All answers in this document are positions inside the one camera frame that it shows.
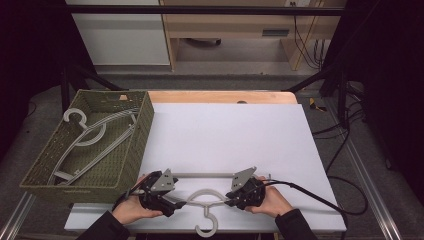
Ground grey power strip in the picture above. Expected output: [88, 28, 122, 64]
[261, 29, 290, 37]

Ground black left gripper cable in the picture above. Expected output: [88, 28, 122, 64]
[112, 172, 149, 212]

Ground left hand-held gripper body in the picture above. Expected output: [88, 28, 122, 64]
[138, 168, 180, 215]

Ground green woven basket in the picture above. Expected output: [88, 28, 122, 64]
[19, 89, 155, 205]

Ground black floor cable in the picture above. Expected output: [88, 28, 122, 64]
[312, 99, 366, 175]

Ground aluminium rail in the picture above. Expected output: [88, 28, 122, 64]
[346, 139, 403, 240]
[0, 192, 37, 240]

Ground white board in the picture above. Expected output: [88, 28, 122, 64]
[64, 102, 348, 233]

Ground white cabinet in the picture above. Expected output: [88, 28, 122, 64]
[67, 0, 171, 66]

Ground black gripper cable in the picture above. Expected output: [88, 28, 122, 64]
[112, 172, 149, 212]
[259, 174, 370, 240]

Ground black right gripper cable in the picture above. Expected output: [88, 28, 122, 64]
[259, 174, 370, 240]

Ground yellow and black tool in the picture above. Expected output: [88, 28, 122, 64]
[308, 97, 328, 113]

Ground person's left hand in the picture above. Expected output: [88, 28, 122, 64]
[111, 175, 165, 226]

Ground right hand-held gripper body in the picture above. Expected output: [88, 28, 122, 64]
[230, 166, 268, 211]

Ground black hanging cables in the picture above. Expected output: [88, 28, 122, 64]
[289, 1, 326, 70]

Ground black horizontal frame bar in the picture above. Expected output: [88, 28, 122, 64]
[66, 4, 346, 17]

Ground wooden desk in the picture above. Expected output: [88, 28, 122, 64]
[159, 0, 348, 72]

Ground person's right hand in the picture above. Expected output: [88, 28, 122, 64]
[244, 184, 295, 219]

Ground black frame leg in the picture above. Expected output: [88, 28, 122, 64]
[282, 62, 349, 128]
[59, 62, 128, 115]

